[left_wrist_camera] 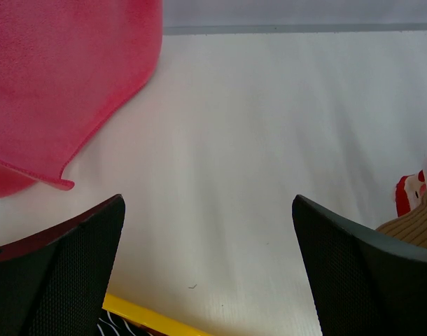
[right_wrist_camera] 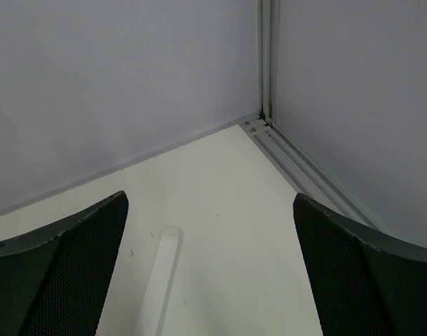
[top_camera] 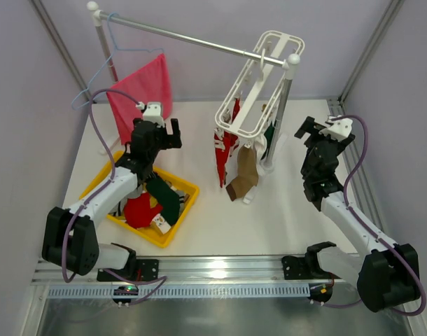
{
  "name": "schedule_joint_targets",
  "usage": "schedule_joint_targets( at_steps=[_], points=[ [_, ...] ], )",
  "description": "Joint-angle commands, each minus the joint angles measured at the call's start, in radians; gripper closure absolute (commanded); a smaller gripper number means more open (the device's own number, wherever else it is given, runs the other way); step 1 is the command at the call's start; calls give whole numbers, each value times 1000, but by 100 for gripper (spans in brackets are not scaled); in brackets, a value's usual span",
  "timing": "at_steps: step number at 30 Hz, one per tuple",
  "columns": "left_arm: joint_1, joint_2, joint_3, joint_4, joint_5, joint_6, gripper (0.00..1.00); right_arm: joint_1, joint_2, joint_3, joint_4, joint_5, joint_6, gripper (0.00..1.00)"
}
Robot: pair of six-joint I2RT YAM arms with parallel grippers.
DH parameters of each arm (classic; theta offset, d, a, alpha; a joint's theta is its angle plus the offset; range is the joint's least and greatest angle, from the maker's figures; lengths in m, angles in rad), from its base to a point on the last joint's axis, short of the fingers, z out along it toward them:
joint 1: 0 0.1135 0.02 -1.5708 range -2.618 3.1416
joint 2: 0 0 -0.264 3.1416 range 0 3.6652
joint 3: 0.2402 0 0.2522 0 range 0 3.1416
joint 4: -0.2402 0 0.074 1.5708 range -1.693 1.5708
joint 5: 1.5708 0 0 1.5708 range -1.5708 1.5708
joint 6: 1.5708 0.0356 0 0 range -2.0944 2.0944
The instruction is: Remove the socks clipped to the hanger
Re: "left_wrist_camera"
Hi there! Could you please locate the red snowflake christmas sock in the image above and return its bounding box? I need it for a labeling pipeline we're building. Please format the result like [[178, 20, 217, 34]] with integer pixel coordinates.
[[394, 170, 427, 217]]

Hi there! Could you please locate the yellow plastic bin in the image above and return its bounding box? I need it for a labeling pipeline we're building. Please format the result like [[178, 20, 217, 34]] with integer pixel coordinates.
[[0, 243, 214, 336]]

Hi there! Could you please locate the tan ribbed sock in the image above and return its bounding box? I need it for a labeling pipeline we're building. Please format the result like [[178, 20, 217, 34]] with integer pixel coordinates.
[[376, 190, 427, 249]]

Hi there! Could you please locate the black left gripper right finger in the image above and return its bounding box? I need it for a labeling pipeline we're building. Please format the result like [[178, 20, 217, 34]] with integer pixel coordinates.
[[292, 195, 427, 335]]

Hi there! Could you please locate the pink towel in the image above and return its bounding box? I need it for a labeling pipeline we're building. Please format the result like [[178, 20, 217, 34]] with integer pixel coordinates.
[[0, 1, 163, 198]]

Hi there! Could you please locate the striped black white sock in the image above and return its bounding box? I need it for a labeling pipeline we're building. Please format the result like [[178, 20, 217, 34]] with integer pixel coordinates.
[[94, 309, 150, 336]]

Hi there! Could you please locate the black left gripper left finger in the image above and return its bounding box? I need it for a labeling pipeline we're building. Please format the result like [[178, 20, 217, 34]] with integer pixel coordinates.
[[0, 195, 125, 335]]

